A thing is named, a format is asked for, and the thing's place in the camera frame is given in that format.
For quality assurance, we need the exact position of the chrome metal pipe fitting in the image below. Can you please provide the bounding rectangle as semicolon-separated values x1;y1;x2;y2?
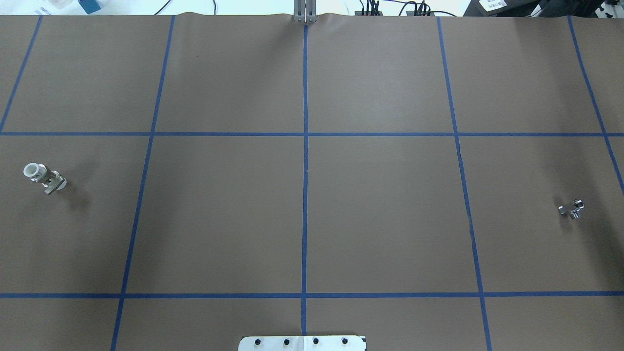
557;198;585;220

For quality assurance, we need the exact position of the white PPR valve with handle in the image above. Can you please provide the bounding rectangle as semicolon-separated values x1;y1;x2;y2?
23;162;68;195

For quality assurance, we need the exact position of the blue box on desk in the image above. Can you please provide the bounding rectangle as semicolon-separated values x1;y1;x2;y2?
78;0;102;14

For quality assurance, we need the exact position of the black electronics hub with wires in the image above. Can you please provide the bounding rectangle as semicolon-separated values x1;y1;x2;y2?
353;0;434;17

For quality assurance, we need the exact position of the aluminium frame post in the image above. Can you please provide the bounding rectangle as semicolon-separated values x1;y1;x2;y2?
292;0;318;24

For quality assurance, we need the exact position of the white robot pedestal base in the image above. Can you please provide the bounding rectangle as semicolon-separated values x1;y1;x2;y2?
238;335;367;351

